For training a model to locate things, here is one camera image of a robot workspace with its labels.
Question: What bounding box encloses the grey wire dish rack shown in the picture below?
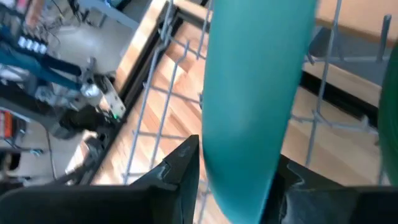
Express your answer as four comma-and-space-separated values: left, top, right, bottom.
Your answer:
52, 0, 379, 187
123, 0, 393, 224

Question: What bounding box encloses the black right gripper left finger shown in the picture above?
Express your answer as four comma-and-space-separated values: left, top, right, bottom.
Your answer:
129, 134, 200, 224

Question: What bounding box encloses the light wooden desk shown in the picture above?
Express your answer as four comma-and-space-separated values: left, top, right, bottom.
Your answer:
315, 0, 398, 47

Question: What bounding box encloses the orange box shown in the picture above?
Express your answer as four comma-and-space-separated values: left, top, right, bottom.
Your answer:
0, 110, 15, 139

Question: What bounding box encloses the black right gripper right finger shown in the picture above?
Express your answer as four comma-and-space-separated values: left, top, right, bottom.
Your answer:
262, 154, 360, 224

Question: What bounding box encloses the green plastic plate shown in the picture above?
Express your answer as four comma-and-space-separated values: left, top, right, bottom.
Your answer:
201, 0, 318, 224
377, 43, 398, 187

